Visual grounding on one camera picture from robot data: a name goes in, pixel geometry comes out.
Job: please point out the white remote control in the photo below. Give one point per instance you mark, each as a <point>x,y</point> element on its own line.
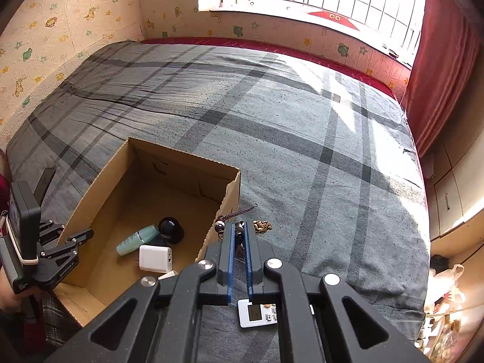
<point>251,314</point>

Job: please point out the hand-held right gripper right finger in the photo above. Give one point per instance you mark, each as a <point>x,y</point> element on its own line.
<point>249,268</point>

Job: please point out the white red-print plastic bag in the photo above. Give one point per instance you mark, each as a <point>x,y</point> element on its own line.
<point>446,283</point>

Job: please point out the red window decoration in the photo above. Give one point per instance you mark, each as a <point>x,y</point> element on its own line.
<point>334,19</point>

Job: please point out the cream wardrobe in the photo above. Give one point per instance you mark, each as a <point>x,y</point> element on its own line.
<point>453,196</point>

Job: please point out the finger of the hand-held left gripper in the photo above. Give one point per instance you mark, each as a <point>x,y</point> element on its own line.
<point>51,230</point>
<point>77,239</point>

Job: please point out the black phone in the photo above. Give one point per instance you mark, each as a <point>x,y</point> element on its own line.
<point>45,181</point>

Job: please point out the brown cardboard box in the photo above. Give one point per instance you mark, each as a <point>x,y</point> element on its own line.
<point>113,215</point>

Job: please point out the person's left hand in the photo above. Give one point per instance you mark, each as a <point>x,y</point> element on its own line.
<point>7,297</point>

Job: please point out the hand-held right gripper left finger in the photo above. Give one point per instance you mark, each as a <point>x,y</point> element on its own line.
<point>228,268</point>

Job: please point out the person's plaid trousers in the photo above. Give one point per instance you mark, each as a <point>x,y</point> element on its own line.
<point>56,317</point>

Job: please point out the red mattress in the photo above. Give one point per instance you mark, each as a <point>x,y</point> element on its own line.
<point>227,41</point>

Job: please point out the red curtain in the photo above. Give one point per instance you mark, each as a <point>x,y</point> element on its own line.
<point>442,64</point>

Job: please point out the large white charger block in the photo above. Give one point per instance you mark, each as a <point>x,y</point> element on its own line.
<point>155,259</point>

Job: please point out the small white plug adapter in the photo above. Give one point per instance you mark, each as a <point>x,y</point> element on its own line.
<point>168,275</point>

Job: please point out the teal cosmetic bottle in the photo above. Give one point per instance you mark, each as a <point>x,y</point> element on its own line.
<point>136,242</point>

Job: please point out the black round-top jar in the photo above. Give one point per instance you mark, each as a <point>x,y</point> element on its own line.
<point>172,228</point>

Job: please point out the dark cloth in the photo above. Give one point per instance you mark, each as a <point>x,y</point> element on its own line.
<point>439,262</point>

